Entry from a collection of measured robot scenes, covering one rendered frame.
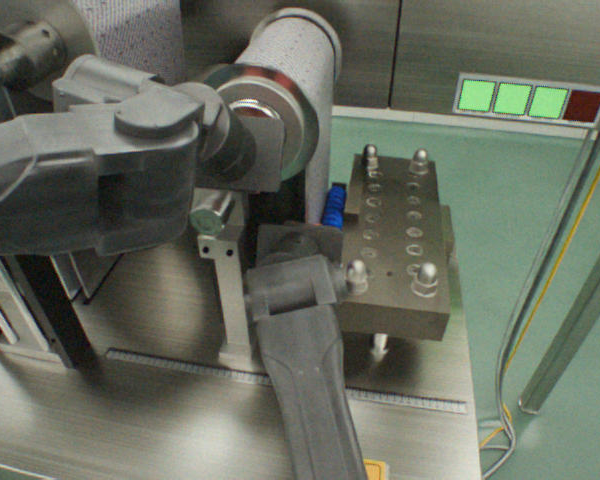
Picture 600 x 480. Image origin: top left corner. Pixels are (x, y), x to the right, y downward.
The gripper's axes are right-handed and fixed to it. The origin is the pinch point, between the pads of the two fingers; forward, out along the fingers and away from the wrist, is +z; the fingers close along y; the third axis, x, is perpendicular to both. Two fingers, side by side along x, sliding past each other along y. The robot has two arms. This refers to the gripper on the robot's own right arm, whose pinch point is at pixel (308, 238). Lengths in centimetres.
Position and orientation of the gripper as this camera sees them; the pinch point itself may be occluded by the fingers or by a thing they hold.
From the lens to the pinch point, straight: 63.8
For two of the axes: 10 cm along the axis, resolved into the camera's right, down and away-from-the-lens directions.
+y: 9.8, 1.1, -1.3
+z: 1.5, -2.1, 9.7
